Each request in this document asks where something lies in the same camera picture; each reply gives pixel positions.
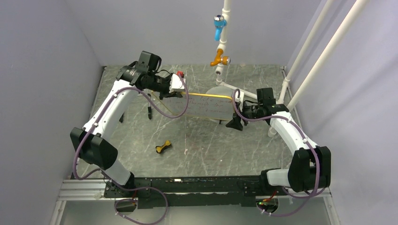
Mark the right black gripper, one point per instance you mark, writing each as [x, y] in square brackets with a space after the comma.
[235, 123]

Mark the yellow-framed whiteboard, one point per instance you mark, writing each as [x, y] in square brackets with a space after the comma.
[216, 107]

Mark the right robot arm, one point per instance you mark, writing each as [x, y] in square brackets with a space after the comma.
[310, 166]

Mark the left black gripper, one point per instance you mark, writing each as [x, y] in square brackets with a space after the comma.
[168, 78]

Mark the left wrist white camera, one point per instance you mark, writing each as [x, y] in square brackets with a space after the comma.
[177, 82]

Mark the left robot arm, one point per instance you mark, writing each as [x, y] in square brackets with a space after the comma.
[91, 141]

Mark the white PVC pipe frame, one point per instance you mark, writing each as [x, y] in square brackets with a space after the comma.
[283, 32]

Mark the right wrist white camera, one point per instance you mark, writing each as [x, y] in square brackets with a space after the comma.
[238, 96]

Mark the yellow black eraser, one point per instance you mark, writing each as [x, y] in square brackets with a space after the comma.
[162, 148]

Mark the wrist white camera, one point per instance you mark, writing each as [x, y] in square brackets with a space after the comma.
[177, 82]
[238, 96]

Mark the metal whiteboard stand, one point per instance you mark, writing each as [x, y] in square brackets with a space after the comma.
[149, 111]

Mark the blue valve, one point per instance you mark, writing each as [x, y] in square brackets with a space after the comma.
[219, 23]

